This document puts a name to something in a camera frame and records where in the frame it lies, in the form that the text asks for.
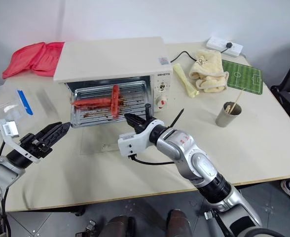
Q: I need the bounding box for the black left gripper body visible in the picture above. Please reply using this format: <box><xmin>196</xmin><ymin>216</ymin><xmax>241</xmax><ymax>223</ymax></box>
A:
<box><xmin>19</xmin><ymin>132</ymin><xmax>54</xmax><ymax>159</ymax></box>

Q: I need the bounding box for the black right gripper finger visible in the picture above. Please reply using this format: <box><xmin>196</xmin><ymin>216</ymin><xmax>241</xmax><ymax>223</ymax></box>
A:
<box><xmin>125</xmin><ymin>115</ymin><xmax>141</xmax><ymax>134</ymax></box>
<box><xmin>124</xmin><ymin>113</ymin><xmax>148</xmax><ymax>126</ymax></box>

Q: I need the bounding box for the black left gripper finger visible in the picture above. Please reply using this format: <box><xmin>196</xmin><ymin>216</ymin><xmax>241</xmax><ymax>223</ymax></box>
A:
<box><xmin>45</xmin><ymin>122</ymin><xmax>72</xmax><ymax>152</ymax></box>
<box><xmin>37</xmin><ymin>121</ymin><xmax>63</xmax><ymax>142</ymax></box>

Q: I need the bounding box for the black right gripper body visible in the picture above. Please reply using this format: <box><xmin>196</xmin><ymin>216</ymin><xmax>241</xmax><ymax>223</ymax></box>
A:
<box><xmin>136</xmin><ymin>120</ymin><xmax>152</xmax><ymax>135</ymax></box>

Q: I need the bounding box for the short red sausage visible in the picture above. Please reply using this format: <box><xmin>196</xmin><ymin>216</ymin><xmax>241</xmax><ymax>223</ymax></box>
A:
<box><xmin>110</xmin><ymin>84</ymin><xmax>121</xmax><ymax>119</ymax></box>

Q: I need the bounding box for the white oven timer knob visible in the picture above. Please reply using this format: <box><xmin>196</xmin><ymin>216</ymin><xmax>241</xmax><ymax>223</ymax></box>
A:
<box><xmin>155</xmin><ymin>96</ymin><xmax>169</xmax><ymax>110</ymax></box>

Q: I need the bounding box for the glass oven door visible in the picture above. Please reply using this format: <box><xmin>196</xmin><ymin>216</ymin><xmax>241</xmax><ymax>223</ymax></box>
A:
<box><xmin>79</xmin><ymin>127</ymin><xmax>126</xmax><ymax>156</ymax></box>

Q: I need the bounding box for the long red sausage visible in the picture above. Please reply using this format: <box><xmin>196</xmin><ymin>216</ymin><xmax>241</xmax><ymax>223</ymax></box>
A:
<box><xmin>71</xmin><ymin>97</ymin><xmax>113</xmax><ymax>108</ymax></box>

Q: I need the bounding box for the white toaster oven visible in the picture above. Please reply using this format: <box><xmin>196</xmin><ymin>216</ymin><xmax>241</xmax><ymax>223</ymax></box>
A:
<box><xmin>53</xmin><ymin>37</ymin><xmax>173</xmax><ymax>129</ymax></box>

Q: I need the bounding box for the clear plastic box blue label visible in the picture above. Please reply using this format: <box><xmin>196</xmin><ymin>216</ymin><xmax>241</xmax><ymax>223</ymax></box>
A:
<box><xmin>0</xmin><ymin>88</ymin><xmax>35</xmax><ymax>130</ymax></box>

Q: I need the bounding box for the pale yellow rolled bag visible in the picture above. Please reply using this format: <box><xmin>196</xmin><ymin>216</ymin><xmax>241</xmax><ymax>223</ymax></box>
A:
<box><xmin>172</xmin><ymin>63</ymin><xmax>200</xmax><ymax>99</ymax></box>

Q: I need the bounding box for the red folded cloth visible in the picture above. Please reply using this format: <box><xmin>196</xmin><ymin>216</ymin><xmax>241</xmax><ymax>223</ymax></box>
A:
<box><xmin>2</xmin><ymin>41</ymin><xmax>66</xmax><ymax>80</ymax></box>

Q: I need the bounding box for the black table caster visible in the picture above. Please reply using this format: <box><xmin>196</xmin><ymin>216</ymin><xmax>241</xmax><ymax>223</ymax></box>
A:
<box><xmin>73</xmin><ymin>205</ymin><xmax>87</xmax><ymax>217</ymax></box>

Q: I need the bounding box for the grey cup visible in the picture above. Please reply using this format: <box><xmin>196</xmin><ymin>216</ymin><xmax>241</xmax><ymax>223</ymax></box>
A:
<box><xmin>215</xmin><ymin>101</ymin><xmax>243</xmax><ymax>128</ymax></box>

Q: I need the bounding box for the yellow towel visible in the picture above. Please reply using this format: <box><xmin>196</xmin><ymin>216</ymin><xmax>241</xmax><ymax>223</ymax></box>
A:
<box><xmin>189</xmin><ymin>49</ymin><xmax>230</xmax><ymax>93</ymax></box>

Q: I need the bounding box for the long wooden stick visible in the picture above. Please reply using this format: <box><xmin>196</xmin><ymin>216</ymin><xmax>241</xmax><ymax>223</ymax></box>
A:
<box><xmin>230</xmin><ymin>89</ymin><xmax>246</xmax><ymax>115</ymax></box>

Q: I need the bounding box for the dark rounded brown shape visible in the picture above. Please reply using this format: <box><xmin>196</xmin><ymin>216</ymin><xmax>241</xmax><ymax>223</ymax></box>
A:
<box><xmin>168</xmin><ymin>208</ymin><xmax>194</xmax><ymax>237</ymax></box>
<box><xmin>105</xmin><ymin>214</ymin><xmax>136</xmax><ymax>237</ymax></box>

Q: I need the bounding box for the green soccer field board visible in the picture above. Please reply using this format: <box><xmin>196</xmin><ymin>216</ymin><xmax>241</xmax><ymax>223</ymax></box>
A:
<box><xmin>220</xmin><ymin>59</ymin><xmax>264</xmax><ymax>96</ymax></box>

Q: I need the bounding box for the white power strip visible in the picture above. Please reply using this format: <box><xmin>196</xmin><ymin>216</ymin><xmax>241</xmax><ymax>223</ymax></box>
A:
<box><xmin>206</xmin><ymin>36</ymin><xmax>245</xmax><ymax>57</ymax></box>

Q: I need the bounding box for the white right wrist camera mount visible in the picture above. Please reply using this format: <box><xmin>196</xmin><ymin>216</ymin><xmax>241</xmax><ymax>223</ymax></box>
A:
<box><xmin>117</xmin><ymin>119</ymin><xmax>164</xmax><ymax>158</ymax></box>

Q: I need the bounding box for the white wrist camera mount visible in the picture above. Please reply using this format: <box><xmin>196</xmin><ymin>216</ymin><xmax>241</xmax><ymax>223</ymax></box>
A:
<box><xmin>117</xmin><ymin>119</ymin><xmax>164</xmax><ymax>158</ymax></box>
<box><xmin>0</xmin><ymin>118</ymin><xmax>42</xmax><ymax>164</ymax></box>

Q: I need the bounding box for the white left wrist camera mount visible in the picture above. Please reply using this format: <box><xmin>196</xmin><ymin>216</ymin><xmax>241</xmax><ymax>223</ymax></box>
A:
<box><xmin>0</xmin><ymin>118</ymin><xmax>42</xmax><ymax>164</ymax></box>

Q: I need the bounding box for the black pointed cable tie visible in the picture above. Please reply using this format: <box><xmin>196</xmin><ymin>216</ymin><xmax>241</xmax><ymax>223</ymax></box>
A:
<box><xmin>169</xmin><ymin>108</ymin><xmax>185</xmax><ymax>129</ymax></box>

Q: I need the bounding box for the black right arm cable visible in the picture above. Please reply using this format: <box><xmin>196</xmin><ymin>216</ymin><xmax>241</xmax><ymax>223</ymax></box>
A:
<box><xmin>128</xmin><ymin>154</ymin><xmax>176</xmax><ymax>165</ymax></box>

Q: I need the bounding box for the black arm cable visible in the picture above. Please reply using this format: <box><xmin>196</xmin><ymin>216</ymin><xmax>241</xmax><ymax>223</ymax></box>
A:
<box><xmin>128</xmin><ymin>154</ymin><xmax>176</xmax><ymax>165</ymax></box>
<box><xmin>0</xmin><ymin>140</ymin><xmax>8</xmax><ymax>237</ymax></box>

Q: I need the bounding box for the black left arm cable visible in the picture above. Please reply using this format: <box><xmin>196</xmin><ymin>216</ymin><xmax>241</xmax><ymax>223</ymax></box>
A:
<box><xmin>0</xmin><ymin>140</ymin><xmax>8</xmax><ymax>237</ymax></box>

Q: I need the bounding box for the black power cord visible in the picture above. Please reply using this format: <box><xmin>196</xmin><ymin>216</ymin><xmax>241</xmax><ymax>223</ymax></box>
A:
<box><xmin>170</xmin><ymin>48</ymin><xmax>229</xmax><ymax>64</ymax></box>

